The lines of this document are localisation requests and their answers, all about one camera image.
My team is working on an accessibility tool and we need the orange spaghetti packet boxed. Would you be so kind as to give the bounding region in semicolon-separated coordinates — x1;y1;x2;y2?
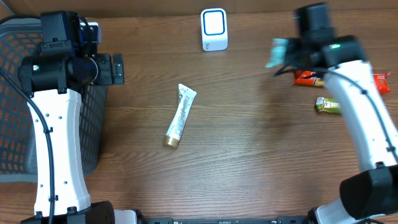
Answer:
294;70;391;95

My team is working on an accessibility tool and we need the teal wet wipes pack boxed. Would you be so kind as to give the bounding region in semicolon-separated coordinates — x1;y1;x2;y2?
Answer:
265;39;289;68

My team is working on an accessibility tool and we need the green snack packet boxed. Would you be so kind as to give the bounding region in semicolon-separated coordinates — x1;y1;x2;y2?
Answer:
315;97;341;114

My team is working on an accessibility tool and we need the white leaf-print pack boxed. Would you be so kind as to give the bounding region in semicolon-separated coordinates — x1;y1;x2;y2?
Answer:
163;83;197;149

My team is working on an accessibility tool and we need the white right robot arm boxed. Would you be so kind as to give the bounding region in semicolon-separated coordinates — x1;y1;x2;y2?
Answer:
285;2;397;223

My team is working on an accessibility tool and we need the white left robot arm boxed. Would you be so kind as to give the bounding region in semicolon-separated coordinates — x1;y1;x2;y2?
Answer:
18;11;134;223

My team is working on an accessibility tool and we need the white barcode scanner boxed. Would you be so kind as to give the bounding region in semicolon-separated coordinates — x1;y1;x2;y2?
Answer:
200;8;228;52

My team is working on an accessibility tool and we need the grey plastic shopping basket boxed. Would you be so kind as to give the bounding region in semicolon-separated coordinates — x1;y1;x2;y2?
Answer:
1;19;107;183

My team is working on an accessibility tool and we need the black front rail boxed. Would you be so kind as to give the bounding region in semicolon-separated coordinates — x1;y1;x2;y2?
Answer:
118;210;315;224

